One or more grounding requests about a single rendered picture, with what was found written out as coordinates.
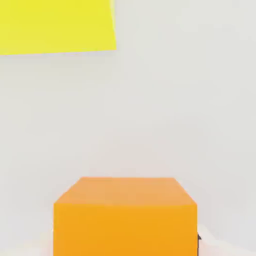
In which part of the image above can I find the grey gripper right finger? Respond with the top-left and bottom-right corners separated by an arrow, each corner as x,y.
197,223 -> 254,256

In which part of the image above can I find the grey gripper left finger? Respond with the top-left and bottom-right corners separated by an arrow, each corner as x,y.
18,227 -> 55,256

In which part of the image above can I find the small orange cube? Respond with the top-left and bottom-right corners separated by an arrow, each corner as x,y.
53,176 -> 199,256

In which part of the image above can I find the large yellow box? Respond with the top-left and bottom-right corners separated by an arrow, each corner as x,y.
0,0 -> 118,56

